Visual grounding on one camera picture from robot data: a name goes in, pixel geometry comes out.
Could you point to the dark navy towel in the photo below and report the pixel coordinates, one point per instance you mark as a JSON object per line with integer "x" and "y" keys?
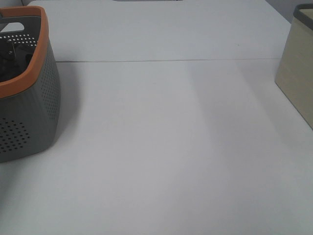
{"x": 11, "y": 68}

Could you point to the beige fabric storage box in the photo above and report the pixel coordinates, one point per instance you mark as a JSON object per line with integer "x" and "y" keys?
{"x": 294, "y": 76}

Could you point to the grey basket with orange rim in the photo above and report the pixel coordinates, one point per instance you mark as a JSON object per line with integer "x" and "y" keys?
{"x": 30, "y": 102}

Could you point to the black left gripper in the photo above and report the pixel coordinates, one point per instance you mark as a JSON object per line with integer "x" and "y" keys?
{"x": 7, "y": 50}

